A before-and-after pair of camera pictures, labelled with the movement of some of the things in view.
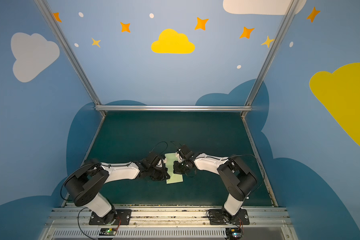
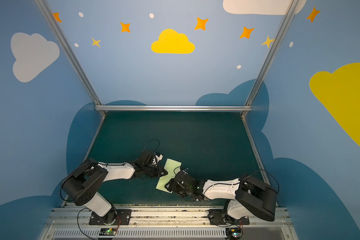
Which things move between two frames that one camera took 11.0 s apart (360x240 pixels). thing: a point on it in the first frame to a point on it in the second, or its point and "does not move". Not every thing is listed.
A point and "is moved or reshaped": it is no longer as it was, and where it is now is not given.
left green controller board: [108, 231] does not move
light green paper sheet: [174, 178] is moved or reshaped
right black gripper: [180, 164] to [176, 184]
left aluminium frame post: [70, 51] does not move
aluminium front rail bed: [168, 222] does not move
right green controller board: [233, 232] does not move
